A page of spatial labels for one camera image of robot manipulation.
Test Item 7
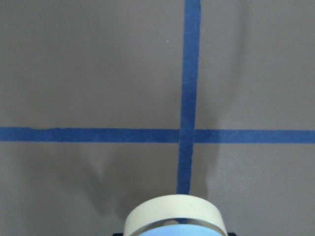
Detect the cream and blue bell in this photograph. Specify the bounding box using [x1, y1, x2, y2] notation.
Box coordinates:
[123, 194, 228, 236]

